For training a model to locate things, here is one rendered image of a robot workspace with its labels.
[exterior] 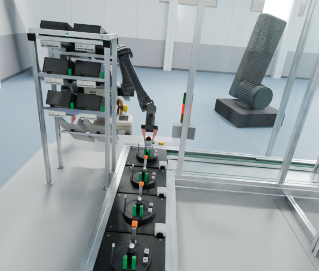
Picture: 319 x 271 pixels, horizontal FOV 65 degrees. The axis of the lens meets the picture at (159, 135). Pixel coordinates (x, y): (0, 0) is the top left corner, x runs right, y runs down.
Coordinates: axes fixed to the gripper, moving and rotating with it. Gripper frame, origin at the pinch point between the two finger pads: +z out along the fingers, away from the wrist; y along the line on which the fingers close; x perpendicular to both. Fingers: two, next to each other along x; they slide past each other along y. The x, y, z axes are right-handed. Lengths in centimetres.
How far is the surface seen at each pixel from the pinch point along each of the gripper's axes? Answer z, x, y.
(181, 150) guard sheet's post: 7.7, -14.3, 18.9
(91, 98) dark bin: -12.2, -29.7, -29.2
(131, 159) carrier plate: 11.3, 2.5, -9.1
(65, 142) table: -4, 36, -63
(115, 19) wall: -622, 635, -190
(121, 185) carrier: 28.3, -17.7, -10.7
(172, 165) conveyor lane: 11.6, 11.1, 15.7
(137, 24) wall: -618, 651, -108
